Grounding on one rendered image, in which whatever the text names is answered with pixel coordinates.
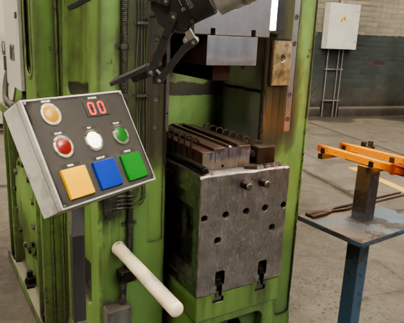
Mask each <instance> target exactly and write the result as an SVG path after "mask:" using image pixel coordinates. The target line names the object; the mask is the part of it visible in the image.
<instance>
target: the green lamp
mask: <svg viewBox="0 0 404 323"><path fill-rule="evenodd" d="M115 135H116V137H117V139H118V140H120V141H121V142H125V141H126V140H127V137H128V136H127V133H126V131H125V130H124V129H123V128H122V127H117V128H116V129H115Z"/></svg>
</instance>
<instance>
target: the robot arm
mask: <svg viewBox="0 0 404 323"><path fill-rule="evenodd" d="M89 1H91V0H78V1H76V2H75V3H73V4H70V5H69V6H67V7H68V9H69V11H70V10H73V9H75V8H77V7H79V6H81V5H83V4H85V3H87V2H89ZM150 1H151V9H152V11H153V13H154V14H155V15H156V19H157V22H158V24H159V25H161V27H163V28H165V29H164V32H163V33H162V37H161V39H160V42H159V44H158V47H157V49H156V51H155V54H154V57H153V59H152V61H151V64H149V63H146V64H144V65H142V66H140V67H137V68H136V69H133V70H131V71H129V72H127V73H124V74H122V75H120V76H118V77H116V78H114V79H113V80H111V82H109V84H110V86H111V87H112V86H114V85H117V84H119V83H121V82H123V81H126V80H127V79H130V78H131V80H132V82H133V83H136V82H138V81H141V80H143V79H146V78H148V77H152V78H154V79H155V80H156V82H157V83H158V84H162V83H163V81H164V80H165V78H166V77H167V76H168V75H169V73H170V72H171V71H172V70H173V69H174V67H175V66H176V64H177V63H178V62H179V61H180V60H181V58H182V57H183V55H184V54H185V53H186V52H187V51H188V50H189V49H192V48H193V47H195V46H196V45H197V44H198V42H199V38H198V37H197V36H195V34H194V33H193V31H192V30H191V26H192V25H194V24H195V23H197V22H200V21H202V20H204V19H206V18H208V17H211V16H213V15H215V14H216V13H217V11H219V13H220V14H222V15H224V14H225V13H228V12H230V11H232V10H234V9H239V8H241V7H243V6H245V5H247V4H251V3H252V2H253V1H256V0H150ZM174 30H175V31H181V32H185V37H184V38H183V43H184V44H183V45H182V46H181V47H180V48H179V49H178V51H177V52H176V54H175V55H174V56H173V57H172V59H171V60H170V61H169V63H168V64H167V65H166V66H165V68H164V69H163V71H162V72H160V71H159V70H158V67H159V65H160V62H161V61H162V58H163V55H164V53H165V50H166V48H167V46H168V43H169V41H170V39H171V37H172V35H173V32H174Z"/></svg>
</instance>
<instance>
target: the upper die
mask: <svg viewBox="0 0 404 323"><path fill-rule="evenodd" d="M195 36H197V37H198V38H199V42H198V44H197V45H196V46H195V47H193V48H192V49H189V50H188V51H187V52H186V53H185V54H184V55H183V57H182V58H181V60H180V61H179V62H187V63H195V64H200V65H248V66H255V65H256V62H257V44H258V37H235V36H219V35H195ZM184 37H185V34H177V33H173V35H172V37H171V52H170V60H171V59H172V57H173V56H174V55H175V54H176V52H177V51H178V49H179V48H180V47H181V46H182V45H183V44H184V43H183V38H184Z"/></svg>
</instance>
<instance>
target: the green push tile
mask: <svg viewBox="0 0 404 323"><path fill-rule="evenodd" d="M119 159H120V161H121V163H122V167H123V169H124V171H125V174H126V177H127V178H128V181H129V182H130V181H134V180H136V179H140V178H143V177H146V176H148V173H147V170H146V168H145V165H144V162H143V161H142V158H141V155H140V153H139V151H135V152H133V153H128V154H124V155H120V156H119Z"/></svg>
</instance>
